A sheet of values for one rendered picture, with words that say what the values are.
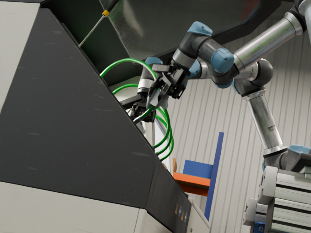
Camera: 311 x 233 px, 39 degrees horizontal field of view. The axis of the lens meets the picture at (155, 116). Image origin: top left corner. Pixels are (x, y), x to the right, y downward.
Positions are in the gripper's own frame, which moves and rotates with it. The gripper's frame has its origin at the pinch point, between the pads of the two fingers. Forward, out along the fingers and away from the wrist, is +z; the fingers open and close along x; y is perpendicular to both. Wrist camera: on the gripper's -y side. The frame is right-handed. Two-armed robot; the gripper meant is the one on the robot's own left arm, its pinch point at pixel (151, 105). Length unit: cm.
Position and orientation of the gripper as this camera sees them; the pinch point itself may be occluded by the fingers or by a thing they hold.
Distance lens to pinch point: 163.8
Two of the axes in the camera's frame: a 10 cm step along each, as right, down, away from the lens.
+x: 7.6, 1.7, 6.2
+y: 4.3, 5.9, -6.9
